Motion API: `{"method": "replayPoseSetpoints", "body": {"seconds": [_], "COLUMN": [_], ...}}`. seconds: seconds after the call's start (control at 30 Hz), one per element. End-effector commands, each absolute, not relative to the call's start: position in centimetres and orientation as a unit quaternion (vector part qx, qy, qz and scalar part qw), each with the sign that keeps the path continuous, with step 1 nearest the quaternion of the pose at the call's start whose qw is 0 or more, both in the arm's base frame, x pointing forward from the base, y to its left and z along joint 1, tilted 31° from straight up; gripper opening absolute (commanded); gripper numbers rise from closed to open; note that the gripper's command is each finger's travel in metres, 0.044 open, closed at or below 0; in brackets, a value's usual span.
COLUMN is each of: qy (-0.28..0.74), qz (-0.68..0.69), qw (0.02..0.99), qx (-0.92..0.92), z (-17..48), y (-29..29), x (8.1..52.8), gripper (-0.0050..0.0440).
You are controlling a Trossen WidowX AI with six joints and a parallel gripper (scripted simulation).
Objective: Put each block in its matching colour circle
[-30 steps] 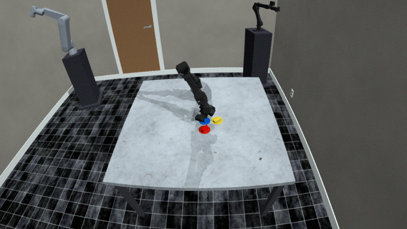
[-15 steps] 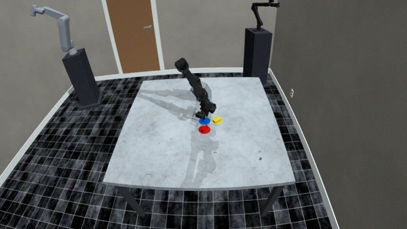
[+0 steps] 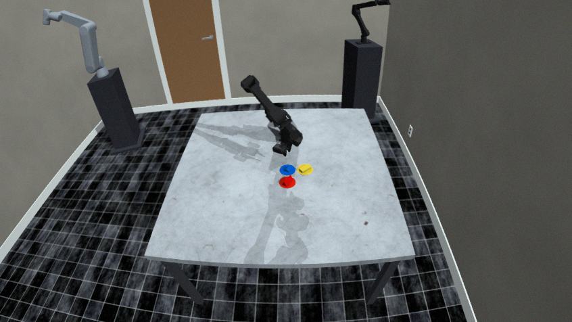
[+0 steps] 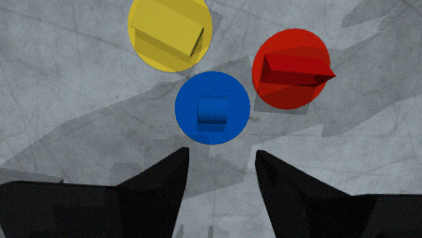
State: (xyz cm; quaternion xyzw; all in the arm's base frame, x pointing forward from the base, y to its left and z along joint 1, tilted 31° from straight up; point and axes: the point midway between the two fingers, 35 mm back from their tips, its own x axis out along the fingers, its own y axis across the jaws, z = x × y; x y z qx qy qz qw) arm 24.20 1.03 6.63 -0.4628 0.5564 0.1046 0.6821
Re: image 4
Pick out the blue half-round block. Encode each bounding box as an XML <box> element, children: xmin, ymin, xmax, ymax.
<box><xmin>198</xmin><ymin>96</ymin><xmax>228</xmax><ymax>124</ymax></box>

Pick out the yellow circle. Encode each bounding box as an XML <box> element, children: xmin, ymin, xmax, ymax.
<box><xmin>128</xmin><ymin>0</ymin><xmax>212</xmax><ymax>72</ymax></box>

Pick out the yellow block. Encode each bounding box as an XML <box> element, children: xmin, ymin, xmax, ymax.
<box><xmin>130</xmin><ymin>0</ymin><xmax>204</xmax><ymax>57</ymax></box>

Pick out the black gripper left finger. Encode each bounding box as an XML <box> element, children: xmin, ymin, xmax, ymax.
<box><xmin>0</xmin><ymin>147</ymin><xmax>189</xmax><ymax>238</ymax></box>

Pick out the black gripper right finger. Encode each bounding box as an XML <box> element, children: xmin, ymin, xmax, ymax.
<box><xmin>255</xmin><ymin>150</ymin><xmax>422</xmax><ymax>238</ymax></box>

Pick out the red circle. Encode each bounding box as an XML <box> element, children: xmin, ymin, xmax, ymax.
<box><xmin>252</xmin><ymin>28</ymin><xmax>330</xmax><ymax>110</ymax></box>

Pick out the blue circle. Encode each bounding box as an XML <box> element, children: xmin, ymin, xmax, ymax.
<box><xmin>175</xmin><ymin>71</ymin><xmax>250</xmax><ymax>145</ymax></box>

